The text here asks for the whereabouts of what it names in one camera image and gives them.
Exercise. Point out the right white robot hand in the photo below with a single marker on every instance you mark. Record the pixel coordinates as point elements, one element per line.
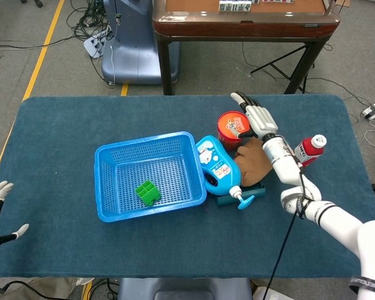
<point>261,120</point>

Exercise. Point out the red cylindrical snack container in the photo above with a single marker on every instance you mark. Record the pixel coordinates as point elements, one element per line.
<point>229,131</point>

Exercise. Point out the green toy block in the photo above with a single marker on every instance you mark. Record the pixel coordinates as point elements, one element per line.
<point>146,191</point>

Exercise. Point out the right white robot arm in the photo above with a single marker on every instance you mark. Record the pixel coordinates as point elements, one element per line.
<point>337,222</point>

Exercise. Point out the blue perforated plastic basket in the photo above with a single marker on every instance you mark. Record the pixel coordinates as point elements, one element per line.
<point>112,184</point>

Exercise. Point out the brown plush toy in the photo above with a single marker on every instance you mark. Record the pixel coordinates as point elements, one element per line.
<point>253,162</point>

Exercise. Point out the red bottle white cap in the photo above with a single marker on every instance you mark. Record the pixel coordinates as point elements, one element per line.
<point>312,150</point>

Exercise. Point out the blue detergent pump bottle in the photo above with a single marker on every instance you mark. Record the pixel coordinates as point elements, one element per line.
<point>217,168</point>

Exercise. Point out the dark teal rectangular box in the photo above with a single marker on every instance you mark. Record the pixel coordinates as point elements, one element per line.
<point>256,191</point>

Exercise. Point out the brown mahjong table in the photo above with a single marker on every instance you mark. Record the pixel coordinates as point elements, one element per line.
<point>237,26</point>

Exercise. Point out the mahjong tile row green faces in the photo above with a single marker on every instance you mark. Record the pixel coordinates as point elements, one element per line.
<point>234,6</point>

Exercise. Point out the mahjong tile row red faces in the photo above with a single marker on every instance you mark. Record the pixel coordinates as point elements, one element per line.
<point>276,1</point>

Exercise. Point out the teal table cloth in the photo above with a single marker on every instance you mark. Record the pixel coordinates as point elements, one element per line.
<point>187,247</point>

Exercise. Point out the grey-blue robot torso base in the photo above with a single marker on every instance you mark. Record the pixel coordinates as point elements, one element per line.
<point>181,289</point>

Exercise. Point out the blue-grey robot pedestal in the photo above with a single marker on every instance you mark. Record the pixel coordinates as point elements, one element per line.
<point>134,47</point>

